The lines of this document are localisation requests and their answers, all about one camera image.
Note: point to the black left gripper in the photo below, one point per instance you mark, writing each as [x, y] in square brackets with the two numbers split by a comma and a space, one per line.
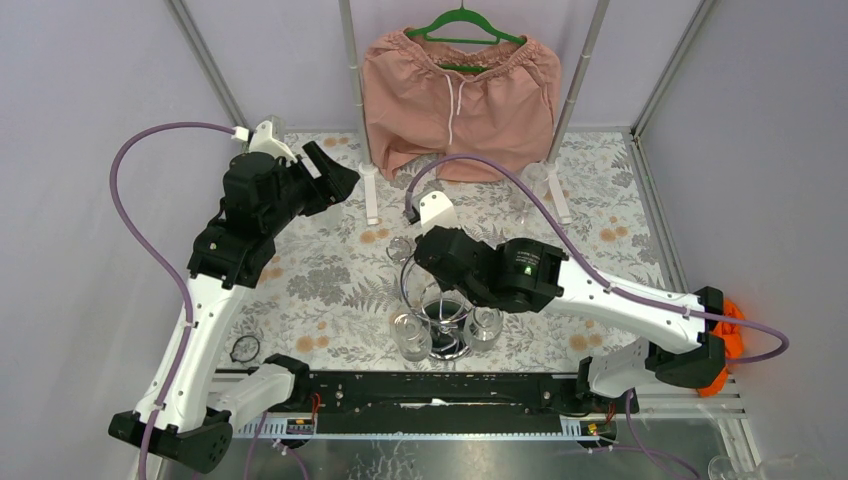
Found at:
[312, 177]

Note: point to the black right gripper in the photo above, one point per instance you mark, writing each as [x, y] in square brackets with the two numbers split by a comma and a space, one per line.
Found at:
[444, 285]

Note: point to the chrome wine glass rack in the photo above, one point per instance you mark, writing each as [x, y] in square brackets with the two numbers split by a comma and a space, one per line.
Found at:
[444, 312]

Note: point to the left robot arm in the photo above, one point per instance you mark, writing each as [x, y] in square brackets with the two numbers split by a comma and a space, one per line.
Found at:
[179, 418]

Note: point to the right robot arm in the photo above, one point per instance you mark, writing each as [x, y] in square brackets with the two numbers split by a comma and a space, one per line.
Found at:
[674, 344]

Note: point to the floral table mat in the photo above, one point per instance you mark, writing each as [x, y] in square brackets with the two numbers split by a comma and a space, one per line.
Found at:
[328, 297]

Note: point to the pink shorts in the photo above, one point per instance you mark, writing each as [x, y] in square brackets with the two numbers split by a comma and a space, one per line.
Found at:
[422, 97]

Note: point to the green clothes hanger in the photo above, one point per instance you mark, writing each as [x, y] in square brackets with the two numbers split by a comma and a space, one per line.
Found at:
[477, 29]

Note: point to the orange cloth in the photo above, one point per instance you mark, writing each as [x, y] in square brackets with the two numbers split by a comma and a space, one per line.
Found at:
[734, 346]

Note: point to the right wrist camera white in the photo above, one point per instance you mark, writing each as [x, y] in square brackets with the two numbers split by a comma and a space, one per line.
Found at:
[431, 209]

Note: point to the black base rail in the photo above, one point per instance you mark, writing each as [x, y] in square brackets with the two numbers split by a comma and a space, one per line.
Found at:
[441, 403]

